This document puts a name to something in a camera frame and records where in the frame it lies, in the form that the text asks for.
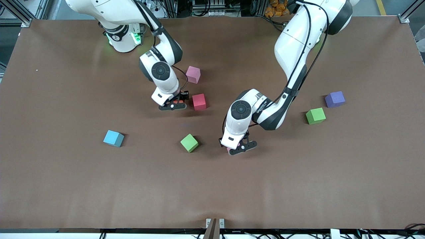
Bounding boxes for crimson red foam block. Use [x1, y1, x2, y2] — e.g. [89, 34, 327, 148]
[192, 94, 207, 111]

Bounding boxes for dusty mauve foam block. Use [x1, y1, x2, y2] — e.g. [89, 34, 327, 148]
[186, 66, 201, 84]

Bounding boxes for blue foam block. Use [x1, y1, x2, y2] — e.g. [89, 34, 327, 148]
[103, 130, 125, 148]

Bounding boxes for green foam block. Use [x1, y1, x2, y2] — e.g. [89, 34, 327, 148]
[180, 133, 199, 153]
[305, 107, 327, 125]

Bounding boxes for large brown table mat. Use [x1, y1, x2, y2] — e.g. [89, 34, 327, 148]
[0, 16, 425, 229]

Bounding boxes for metal rack equipment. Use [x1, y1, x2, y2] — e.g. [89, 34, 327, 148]
[191, 0, 241, 17]

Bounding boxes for purple foam block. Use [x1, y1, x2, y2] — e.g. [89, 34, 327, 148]
[325, 91, 346, 108]

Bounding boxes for bag of orange fruit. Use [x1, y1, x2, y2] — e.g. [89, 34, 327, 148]
[265, 0, 293, 18]

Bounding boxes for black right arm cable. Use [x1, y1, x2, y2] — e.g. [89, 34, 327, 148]
[171, 65, 189, 93]

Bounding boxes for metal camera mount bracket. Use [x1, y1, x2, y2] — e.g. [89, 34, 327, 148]
[203, 218, 225, 239]

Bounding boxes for aluminium frame profile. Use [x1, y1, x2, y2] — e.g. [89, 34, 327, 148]
[398, 0, 425, 24]
[0, 0, 34, 28]

